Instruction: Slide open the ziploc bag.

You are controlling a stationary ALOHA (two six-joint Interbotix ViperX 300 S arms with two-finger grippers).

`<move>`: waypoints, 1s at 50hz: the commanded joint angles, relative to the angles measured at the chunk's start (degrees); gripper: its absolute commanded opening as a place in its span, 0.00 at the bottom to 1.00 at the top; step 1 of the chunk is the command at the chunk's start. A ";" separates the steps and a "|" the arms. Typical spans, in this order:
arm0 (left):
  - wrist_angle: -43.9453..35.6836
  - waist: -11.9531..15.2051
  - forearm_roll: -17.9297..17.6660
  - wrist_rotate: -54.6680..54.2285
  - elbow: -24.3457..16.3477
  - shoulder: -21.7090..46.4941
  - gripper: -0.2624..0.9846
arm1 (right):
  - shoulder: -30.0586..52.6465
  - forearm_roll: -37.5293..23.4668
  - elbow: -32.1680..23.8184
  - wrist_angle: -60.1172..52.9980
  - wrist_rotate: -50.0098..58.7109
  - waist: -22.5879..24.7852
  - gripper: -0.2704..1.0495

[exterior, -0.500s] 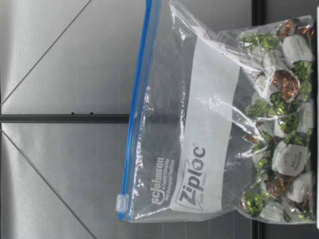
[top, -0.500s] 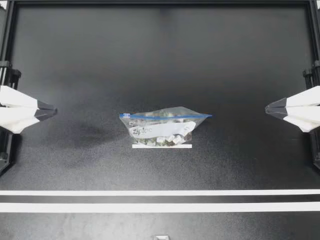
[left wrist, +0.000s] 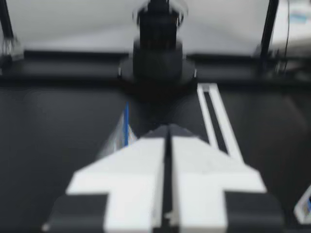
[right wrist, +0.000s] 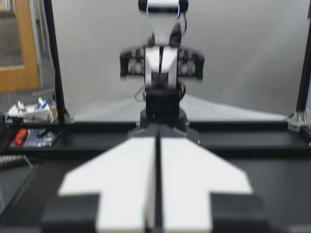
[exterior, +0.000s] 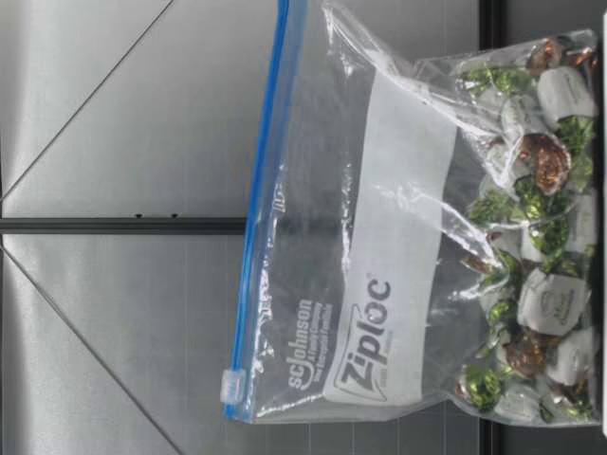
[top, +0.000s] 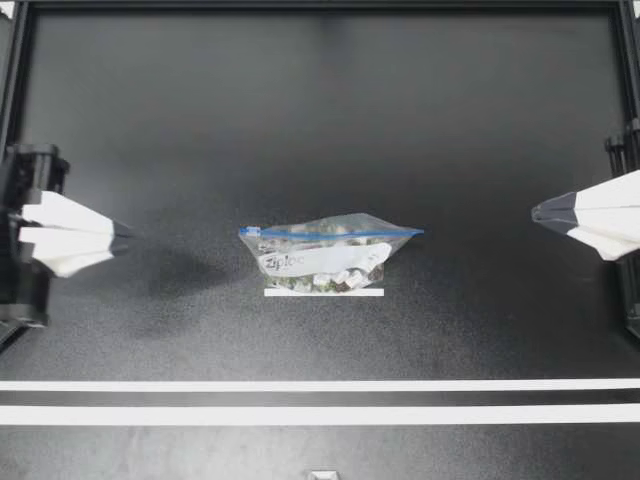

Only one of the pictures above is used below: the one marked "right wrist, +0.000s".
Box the wooden door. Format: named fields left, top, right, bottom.
left=0, top=0, right=41, bottom=93

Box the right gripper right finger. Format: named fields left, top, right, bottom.
left=158, top=123, right=271, bottom=233

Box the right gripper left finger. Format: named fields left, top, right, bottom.
left=40, top=123, right=160, bottom=233

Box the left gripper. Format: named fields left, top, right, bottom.
left=120, top=43, right=204, bottom=86

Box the black frame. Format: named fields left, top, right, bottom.
left=0, top=0, right=311, bottom=156

